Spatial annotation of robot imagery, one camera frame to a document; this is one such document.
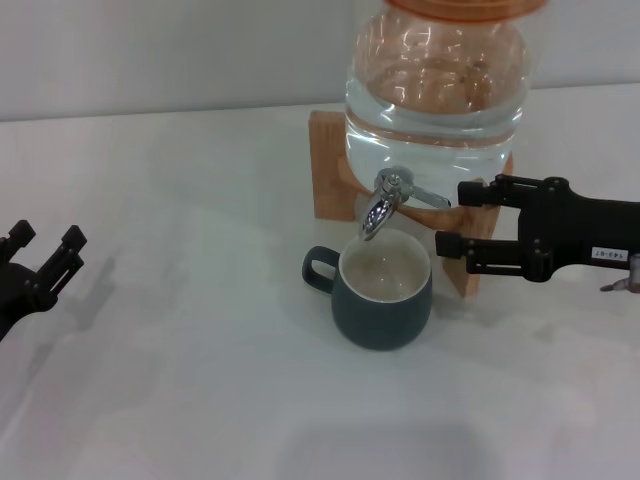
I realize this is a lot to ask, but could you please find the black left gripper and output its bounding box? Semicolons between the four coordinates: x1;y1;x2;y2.
0;219;89;342

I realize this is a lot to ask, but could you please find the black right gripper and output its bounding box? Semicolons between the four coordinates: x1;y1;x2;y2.
434;173;640;284

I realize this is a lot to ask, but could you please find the dark grey ceramic cup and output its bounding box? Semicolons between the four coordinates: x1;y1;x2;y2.
301;229;434;353

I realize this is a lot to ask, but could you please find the chrome faucet with lever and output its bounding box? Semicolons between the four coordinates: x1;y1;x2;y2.
359;166;452;242

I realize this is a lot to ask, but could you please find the clear glass water dispenser jar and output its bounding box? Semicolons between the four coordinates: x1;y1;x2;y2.
343;9;531;201

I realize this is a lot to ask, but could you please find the wooden dispenser stand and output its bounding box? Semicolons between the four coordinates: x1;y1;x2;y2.
308;108;516;301

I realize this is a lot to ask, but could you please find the orange dispenser lid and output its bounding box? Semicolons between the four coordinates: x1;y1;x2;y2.
383;0;546;24

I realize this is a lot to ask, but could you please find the silver cable connector plug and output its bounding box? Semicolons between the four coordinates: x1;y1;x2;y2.
599;252;640;294

